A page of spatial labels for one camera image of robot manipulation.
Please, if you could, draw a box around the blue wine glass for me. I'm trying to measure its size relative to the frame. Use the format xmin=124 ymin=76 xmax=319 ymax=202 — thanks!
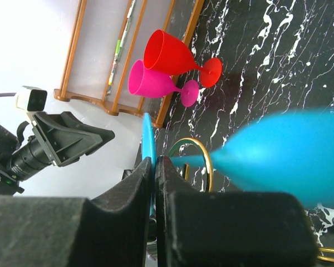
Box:
xmin=141 ymin=105 xmax=334 ymax=217

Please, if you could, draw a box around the green capped marker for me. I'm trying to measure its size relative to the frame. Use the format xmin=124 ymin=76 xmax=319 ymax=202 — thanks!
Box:
xmin=105 ymin=1 xmax=136 ymax=97

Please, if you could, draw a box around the wooden tiered shelf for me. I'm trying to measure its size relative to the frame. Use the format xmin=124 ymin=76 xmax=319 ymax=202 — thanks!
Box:
xmin=53 ymin=1 xmax=203 ymax=128

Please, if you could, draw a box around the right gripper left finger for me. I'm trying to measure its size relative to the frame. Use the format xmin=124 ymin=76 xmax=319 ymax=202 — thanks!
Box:
xmin=0 ymin=158 xmax=152 ymax=266

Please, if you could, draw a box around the gold wire wine glass rack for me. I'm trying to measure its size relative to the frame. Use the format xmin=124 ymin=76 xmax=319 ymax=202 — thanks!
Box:
xmin=172 ymin=151 xmax=319 ymax=256

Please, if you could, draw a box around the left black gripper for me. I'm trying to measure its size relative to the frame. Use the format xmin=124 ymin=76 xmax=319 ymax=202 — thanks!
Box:
xmin=0 ymin=111 xmax=115 ymax=195

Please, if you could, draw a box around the magenta wine glass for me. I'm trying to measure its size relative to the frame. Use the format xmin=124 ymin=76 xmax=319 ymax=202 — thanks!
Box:
xmin=127 ymin=60 xmax=199 ymax=107

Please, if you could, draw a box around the red wine glass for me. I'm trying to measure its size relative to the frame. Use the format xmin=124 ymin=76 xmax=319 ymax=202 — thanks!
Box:
xmin=143 ymin=29 xmax=222 ymax=88

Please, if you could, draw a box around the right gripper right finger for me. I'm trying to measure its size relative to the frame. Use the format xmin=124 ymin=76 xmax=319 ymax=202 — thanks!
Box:
xmin=155 ymin=156 xmax=317 ymax=266

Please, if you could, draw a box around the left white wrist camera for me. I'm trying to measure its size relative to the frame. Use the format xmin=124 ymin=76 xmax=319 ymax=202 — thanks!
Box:
xmin=15 ymin=86 xmax=48 ymax=112

